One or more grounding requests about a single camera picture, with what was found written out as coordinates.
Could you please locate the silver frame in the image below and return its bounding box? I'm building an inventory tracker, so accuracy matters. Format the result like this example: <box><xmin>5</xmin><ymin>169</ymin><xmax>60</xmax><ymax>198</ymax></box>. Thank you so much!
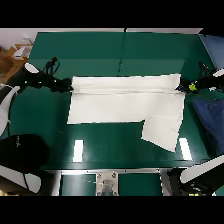
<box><xmin>45</xmin><ymin>167</ymin><xmax>178</xmax><ymax>197</ymax></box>

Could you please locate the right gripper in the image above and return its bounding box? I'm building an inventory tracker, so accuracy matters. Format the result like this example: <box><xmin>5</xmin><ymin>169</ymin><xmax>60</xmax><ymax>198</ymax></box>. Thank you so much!
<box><xmin>175</xmin><ymin>79</ymin><xmax>198</xmax><ymax>95</ymax></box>

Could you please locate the white T-shirt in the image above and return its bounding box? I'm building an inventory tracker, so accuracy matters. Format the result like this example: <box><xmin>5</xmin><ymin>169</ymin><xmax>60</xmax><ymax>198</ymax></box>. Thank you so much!
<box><xmin>66</xmin><ymin>73</ymin><xmax>186</xmax><ymax>154</ymax></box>

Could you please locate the black cable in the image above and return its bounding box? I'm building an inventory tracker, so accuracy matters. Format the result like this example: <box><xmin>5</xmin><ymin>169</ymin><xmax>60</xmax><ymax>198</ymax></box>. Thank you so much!
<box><xmin>197</xmin><ymin>60</ymin><xmax>212</xmax><ymax>80</ymax></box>
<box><xmin>42</xmin><ymin>56</ymin><xmax>61</xmax><ymax>76</ymax></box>

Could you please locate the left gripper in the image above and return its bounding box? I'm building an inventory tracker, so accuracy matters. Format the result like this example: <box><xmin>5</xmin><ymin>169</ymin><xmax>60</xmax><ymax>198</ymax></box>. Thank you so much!
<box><xmin>50</xmin><ymin>78</ymin><xmax>74</xmax><ymax>94</ymax></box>

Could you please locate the dark blue garment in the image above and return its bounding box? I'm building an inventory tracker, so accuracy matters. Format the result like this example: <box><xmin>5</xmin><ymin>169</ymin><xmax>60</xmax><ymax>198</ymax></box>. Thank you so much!
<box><xmin>191</xmin><ymin>97</ymin><xmax>224</xmax><ymax>158</ymax></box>

